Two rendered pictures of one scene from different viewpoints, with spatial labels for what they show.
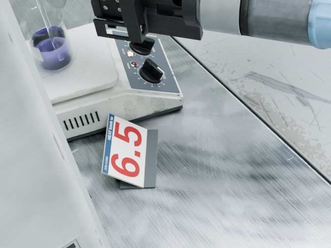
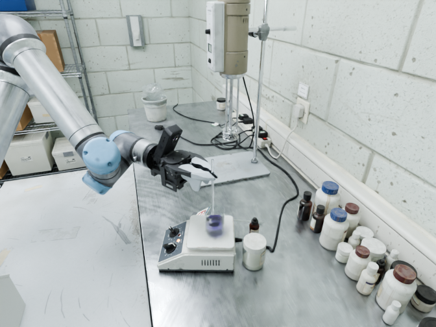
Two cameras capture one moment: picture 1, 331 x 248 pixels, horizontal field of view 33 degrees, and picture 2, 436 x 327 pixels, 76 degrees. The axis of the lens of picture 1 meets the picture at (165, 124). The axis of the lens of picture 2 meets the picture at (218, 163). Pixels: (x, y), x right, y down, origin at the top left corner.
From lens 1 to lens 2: 1.09 m
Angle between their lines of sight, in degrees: 97
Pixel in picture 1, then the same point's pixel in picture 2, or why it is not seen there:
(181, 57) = (150, 262)
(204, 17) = not seen: hidden behind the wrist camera
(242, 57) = (123, 252)
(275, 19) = not seen: hidden behind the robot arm
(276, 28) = not seen: hidden behind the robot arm
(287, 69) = (111, 239)
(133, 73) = (181, 230)
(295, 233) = (159, 191)
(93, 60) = (197, 226)
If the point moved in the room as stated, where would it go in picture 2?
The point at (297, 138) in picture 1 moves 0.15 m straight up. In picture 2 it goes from (134, 214) to (126, 175)
